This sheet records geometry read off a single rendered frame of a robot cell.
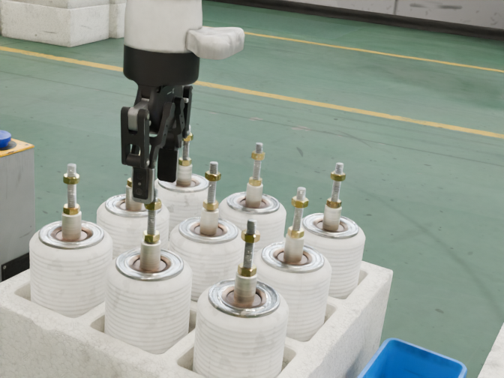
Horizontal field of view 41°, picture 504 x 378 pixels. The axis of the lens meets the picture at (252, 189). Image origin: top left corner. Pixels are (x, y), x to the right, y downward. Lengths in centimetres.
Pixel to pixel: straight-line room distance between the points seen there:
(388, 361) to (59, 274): 44
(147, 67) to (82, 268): 26
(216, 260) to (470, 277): 74
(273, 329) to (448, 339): 57
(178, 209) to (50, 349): 28
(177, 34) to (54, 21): 286
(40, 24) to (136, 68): 289
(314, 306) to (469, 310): 56
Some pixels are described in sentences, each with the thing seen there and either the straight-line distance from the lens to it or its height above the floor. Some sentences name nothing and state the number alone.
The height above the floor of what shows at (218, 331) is 24.
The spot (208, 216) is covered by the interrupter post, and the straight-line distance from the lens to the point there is 83.
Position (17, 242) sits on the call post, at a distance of 97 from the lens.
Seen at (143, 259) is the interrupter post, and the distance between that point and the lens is 75.
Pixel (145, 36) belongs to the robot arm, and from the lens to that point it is 65.
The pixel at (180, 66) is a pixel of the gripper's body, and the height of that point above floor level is 48.
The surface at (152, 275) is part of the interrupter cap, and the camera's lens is 74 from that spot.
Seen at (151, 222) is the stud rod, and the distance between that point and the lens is 73.
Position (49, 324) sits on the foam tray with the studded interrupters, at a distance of 80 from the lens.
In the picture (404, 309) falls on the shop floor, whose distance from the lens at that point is 126.
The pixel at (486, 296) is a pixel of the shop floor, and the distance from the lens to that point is 138.
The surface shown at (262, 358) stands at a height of 21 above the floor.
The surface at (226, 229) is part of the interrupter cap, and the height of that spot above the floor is 25.
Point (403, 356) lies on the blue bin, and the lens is 94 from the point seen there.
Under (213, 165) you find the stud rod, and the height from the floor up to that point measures 34.
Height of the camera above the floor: 61
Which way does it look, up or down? 21 degrees down
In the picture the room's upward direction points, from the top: 6 degrees clockwise
